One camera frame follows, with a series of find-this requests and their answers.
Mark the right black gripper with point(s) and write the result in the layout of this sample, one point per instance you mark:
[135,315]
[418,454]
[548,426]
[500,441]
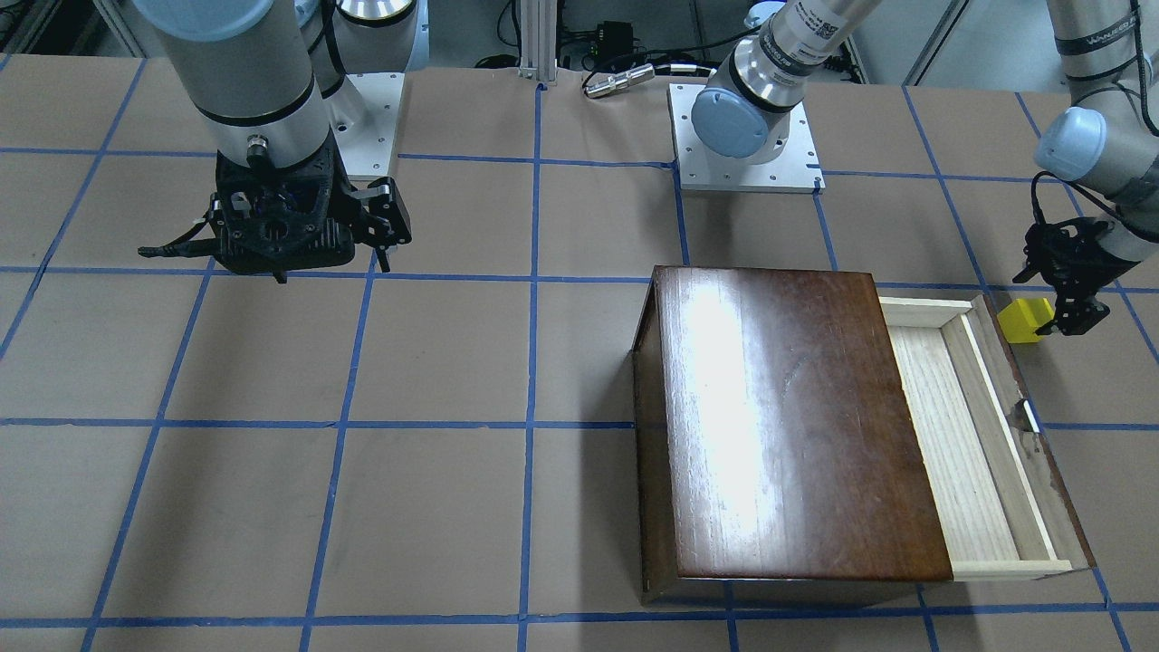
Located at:
[387,215]

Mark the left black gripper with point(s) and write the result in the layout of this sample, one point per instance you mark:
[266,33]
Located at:
[1077,255]

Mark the yellow block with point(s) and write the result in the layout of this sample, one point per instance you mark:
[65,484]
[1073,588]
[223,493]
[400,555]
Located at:
[1026,321]

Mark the light wooden drawer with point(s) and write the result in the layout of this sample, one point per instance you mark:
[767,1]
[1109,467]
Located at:
[1005,512]

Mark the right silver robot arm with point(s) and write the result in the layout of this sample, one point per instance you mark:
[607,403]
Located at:
[274,82]

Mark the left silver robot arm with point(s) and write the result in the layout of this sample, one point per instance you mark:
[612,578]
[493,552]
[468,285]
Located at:
[1104,145]

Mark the dark wooden drawer cabinet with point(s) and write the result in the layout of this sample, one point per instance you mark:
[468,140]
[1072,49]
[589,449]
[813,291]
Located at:
[777,459]

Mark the black power adapter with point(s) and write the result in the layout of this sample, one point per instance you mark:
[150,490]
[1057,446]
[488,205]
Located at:
[612,38]

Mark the silver cylindrical connector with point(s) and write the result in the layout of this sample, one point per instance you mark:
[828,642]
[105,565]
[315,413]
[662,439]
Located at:
[618,82]

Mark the aluminium frame post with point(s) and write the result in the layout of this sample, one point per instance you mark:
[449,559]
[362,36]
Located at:
[538,40]

